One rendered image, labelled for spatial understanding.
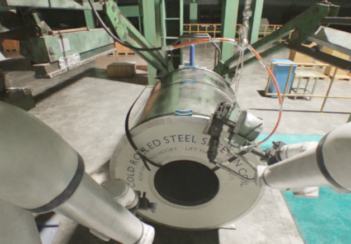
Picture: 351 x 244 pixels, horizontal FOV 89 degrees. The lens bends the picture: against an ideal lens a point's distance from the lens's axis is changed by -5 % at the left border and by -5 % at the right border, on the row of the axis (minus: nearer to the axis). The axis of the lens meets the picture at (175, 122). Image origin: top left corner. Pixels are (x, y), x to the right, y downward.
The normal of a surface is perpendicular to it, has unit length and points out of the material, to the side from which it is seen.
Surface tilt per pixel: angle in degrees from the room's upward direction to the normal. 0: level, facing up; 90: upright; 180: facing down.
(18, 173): 79
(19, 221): 92
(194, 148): 90
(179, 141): 90
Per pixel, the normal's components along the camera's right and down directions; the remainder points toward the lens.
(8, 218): 0.92, 0.18
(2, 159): 0.46, 0.02
